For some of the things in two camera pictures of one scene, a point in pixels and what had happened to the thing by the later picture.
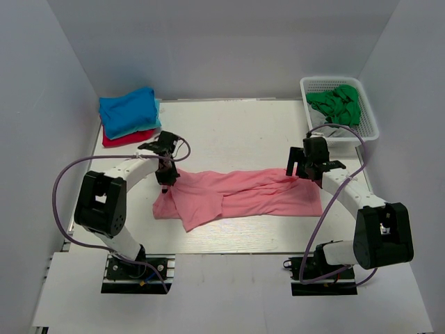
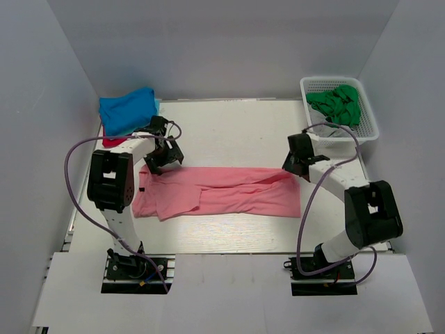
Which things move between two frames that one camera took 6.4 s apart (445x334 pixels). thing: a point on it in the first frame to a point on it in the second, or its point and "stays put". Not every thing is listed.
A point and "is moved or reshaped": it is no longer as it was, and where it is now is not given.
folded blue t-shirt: (122, 112) stays put
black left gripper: (170, 179) to (173, 154)
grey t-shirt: (317, 119) stays put
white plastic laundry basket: (338, 108) stays put
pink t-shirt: (198, 195) is moved or reshaped
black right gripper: (295, 156) stays put
